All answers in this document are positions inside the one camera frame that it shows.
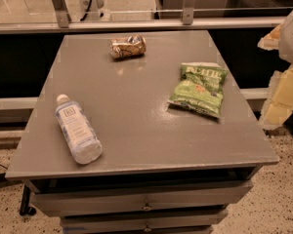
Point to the black cabinet caster leg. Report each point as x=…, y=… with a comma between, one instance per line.
x=25, y=209

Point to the crushed gold soda can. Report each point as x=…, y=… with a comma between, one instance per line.
x=132, y=46

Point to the grey drawer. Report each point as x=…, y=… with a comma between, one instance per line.
x=143, y=199
x=145, y=222

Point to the blue plastic water bottle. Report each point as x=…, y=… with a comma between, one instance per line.
x=78, y=132

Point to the green jalapeno chip bag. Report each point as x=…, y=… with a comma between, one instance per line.
x=201, y=88

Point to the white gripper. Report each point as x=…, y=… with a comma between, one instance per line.
x=292, y=38

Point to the upper grey drawer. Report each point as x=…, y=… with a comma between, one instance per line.
x=143, y=199

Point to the lower grey drawer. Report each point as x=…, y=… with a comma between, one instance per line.
x=145, y=222

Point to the metal railing frame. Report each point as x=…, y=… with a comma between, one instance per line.
x=72, y=16

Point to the grey drawer cabinet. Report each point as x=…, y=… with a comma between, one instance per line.
x=146, y=141

